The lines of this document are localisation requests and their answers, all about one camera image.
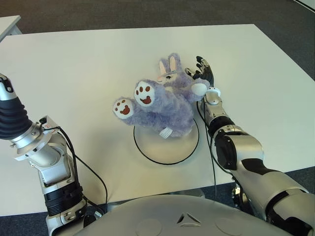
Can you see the silver robot torso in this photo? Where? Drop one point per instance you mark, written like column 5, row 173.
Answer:
column 182, row 218

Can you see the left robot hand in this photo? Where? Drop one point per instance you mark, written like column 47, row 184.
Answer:
column 11, row 115

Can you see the white plate with black rim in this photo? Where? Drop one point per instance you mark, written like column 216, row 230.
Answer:
column 167, row 150

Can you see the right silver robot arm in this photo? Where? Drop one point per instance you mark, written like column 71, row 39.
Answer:
column 248, row 152

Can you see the metal robot base part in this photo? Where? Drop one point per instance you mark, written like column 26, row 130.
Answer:
column 237, row 194
column 98, row 214

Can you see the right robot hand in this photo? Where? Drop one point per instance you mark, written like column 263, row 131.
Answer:
column 208, row 73

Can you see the white furniture edge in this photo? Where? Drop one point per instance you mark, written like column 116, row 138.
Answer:
column 305, row 2

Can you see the purple plush bunny doll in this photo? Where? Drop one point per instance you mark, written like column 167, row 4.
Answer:
column 167, row 110

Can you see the white side table corner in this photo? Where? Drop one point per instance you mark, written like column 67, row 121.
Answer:
column 7, row 25

